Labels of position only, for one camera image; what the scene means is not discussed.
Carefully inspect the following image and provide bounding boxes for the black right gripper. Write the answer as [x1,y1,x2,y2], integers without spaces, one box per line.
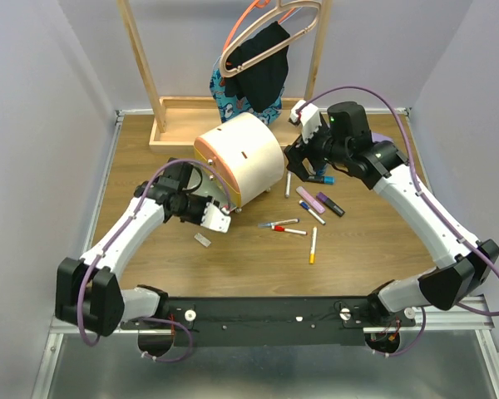
[283,115,350,181]

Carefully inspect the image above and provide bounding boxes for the white grey eraser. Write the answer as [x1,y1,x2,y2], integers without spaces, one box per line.
[195,233,211,248]

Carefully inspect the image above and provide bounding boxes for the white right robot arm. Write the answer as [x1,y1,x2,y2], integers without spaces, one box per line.
[284,101,499,326]

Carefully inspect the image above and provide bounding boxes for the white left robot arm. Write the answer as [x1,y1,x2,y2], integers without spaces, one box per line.
[55,159,231,337]

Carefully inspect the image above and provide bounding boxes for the grey silver marker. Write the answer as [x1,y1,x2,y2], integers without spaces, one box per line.
[284,171,292,199]

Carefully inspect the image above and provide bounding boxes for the pink highlighter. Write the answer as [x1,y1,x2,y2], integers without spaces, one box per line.
[296,186,325,214]

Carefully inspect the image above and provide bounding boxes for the black teal highlighter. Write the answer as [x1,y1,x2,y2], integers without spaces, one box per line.
[307,175,334,185]

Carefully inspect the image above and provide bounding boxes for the black purple highlighter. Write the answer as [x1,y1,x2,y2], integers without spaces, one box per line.
[316,192,345,217]

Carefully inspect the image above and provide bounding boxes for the blue capped white marker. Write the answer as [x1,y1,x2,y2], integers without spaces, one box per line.
[299,200,326,225]

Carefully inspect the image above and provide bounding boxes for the red capped white marker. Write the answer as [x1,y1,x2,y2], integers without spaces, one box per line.
[271,225,308,236]

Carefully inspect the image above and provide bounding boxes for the purple folded cloth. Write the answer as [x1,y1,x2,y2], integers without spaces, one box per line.
[372,131,393,143]

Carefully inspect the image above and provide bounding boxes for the clear capped blue pen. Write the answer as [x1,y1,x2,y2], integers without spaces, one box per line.
[257,218,300,228]

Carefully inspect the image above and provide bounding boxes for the black hanging garment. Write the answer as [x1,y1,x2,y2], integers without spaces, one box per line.
[224,22,290,112]

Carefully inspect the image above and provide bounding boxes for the yellow capped white marker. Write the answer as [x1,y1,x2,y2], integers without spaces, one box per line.
[309,227,318,264]

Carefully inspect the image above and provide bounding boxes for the blue shark print cloth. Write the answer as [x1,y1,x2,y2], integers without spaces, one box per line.
[209,59,284,126]

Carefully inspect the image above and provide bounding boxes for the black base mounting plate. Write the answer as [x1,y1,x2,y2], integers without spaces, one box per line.
[120,295,417,348]

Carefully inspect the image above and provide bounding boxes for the pink clothes hanger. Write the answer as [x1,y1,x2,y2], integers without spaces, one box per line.
[217,1,324,78]

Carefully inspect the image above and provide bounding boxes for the orange clothes hanger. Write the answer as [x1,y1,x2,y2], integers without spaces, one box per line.
[222,0,269,51]

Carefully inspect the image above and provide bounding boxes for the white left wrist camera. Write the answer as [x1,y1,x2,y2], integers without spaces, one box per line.
[200,202,231,234]

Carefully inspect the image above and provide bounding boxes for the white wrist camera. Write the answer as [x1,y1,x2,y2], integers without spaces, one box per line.
[200,202,231,234]
[289,100,323,144]

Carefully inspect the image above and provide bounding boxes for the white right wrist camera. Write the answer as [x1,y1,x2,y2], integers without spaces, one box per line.
[289,100,323,144]

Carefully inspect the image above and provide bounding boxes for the aluminium frame rail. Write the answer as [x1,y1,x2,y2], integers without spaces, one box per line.
[50,296,495,334]

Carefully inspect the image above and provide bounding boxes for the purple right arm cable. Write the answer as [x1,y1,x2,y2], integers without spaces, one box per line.
[297,86,499,358]

